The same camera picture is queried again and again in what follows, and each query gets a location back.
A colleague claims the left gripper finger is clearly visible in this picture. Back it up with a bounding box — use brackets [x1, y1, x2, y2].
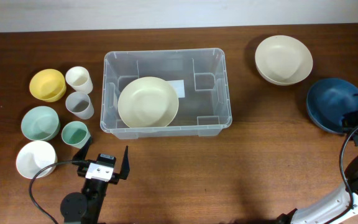
[119, 146, 130, 180]
[72, 137, 93, 164]

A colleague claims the dark blue bowl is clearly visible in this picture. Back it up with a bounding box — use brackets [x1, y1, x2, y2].
[306, 78, 358, 134]

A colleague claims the beige bowl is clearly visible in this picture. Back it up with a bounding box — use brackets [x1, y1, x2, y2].
[255, 35, 313, 86]
[117, 77, 179, 128]

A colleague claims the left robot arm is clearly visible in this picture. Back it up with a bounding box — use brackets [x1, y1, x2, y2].
[60, 139, 130, 223]

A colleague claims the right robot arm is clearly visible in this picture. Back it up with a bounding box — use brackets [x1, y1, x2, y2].
[274, 125, 358, 224]

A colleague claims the mint green cup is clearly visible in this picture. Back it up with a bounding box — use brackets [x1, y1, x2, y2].
[62, 121, 91, 149]

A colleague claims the white bowl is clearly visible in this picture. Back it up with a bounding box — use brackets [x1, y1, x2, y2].
[16, 141, 57, 179]

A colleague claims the mint green bowl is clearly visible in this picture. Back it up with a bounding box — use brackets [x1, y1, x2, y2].
[21, 106, 60, 141]

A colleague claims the translucent grey cup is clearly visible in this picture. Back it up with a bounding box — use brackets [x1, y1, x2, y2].
[65, 91, 94, 119]

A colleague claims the yellow bowl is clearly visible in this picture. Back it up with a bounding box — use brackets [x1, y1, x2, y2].
[29, 68, 67, 103]

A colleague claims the cream cup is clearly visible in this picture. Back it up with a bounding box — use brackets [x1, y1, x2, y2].
[65, 66, 93, 94]

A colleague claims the white label in bin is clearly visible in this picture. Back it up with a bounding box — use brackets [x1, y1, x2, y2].
[168, 80, 185, 98]

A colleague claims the clear plastic storage bin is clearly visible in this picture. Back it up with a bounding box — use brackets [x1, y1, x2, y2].
[100, 48, 232, 139]

